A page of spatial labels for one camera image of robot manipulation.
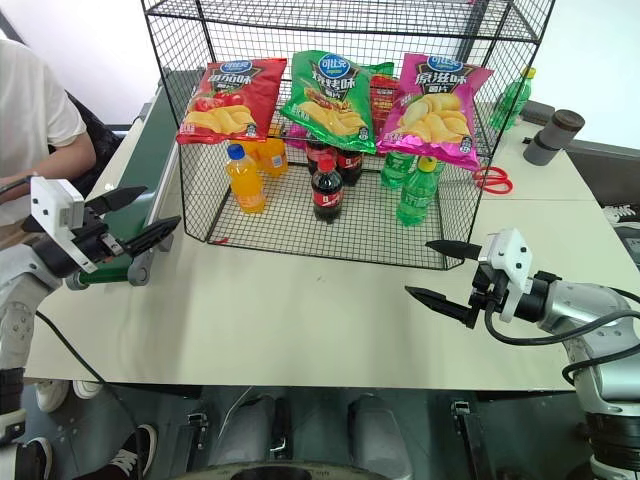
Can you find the grey cylinder dark top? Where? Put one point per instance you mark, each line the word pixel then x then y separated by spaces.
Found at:
pixel 550 137

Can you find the green conveyor belt grey frame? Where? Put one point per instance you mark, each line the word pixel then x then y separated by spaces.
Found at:
pixel 142 170

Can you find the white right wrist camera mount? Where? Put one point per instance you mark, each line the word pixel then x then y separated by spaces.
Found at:
pixel 510 262

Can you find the person in white t-shirt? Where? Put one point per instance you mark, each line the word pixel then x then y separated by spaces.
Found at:
pixel 30 110

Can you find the red scissors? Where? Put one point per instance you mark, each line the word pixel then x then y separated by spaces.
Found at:
pixel 495 182

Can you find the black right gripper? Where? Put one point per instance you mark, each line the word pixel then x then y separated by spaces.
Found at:
pixel 487 295

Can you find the green soda bottle yellow cap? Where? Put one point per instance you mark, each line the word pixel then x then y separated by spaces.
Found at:
pixel 512 97
pixel 417 195

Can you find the pink chips bag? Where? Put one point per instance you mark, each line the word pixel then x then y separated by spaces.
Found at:
pixel 435 110

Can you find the grey metal machine frame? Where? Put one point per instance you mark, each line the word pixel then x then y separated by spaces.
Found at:
pixel 605 150

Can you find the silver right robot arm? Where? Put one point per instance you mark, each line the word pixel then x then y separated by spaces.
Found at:
pixel 595 310

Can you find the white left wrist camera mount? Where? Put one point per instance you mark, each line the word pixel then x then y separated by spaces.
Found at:
pixel 52 202

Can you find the pink snack bag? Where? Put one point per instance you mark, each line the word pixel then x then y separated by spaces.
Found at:
pixel 296 135

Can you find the person's bare forearm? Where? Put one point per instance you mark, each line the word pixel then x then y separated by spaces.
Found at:
pixel 55 167

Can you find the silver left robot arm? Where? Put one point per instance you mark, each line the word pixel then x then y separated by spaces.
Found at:
pixel 17 305

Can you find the green chips bag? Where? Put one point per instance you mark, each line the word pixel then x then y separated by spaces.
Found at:
pixel 327 100

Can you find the red chips bag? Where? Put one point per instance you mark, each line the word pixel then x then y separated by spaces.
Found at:
pixel 225 105

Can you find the orange soda bottle blue cap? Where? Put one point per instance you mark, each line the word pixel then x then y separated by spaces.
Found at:
pixel 245 182

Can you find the green snack bag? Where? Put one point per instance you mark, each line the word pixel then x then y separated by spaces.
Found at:
pixel 377 70

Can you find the black shoe white sole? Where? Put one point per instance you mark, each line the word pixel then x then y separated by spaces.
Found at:
pixel 35 457
pixel 135 450

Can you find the red snack bag yellow print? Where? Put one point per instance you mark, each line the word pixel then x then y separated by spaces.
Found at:
pixel 385 100

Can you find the cola bottle red cap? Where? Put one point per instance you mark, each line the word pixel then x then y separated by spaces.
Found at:
pixel 327 192

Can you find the cola bottle red label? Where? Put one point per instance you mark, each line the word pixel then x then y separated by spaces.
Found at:
pixel 350 165
pixel 315 152

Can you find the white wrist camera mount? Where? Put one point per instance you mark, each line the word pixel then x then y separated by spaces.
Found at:
pixel 52 202
pixel 510 262

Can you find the black chair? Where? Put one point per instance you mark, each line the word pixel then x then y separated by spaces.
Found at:
pixel 97 137

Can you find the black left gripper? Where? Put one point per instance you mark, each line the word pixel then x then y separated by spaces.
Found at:
pixel 95 240

